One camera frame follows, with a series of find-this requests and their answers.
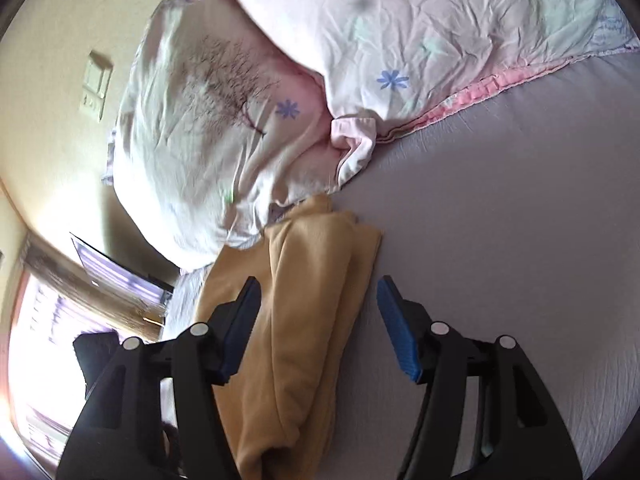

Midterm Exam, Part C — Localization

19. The tan yellow garment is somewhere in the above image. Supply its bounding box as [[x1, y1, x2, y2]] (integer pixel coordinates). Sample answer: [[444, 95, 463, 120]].
[[195, 195, 382, 479]]

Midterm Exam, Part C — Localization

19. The window with purple curtain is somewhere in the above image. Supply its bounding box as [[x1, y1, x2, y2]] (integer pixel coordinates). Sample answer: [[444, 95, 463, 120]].
[[8, 237, 161, 470]]

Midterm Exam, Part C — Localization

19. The grey purple bed sheet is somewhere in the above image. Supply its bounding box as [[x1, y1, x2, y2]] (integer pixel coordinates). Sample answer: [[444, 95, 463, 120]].
[[333, 53, 639, 474]]

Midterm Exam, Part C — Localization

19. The white pillow with tree print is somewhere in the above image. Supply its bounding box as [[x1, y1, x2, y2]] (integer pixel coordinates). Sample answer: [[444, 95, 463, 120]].
[[101, 0, 378, 271]]

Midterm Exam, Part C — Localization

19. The pink floral pillow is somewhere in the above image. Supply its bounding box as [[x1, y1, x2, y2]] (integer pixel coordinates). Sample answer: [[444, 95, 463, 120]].
[[158, 0, 640, 143]]

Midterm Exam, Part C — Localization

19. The white wall switch socket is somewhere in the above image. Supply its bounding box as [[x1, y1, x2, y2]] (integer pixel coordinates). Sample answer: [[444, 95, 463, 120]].
[[79, 51, 113, 122]]

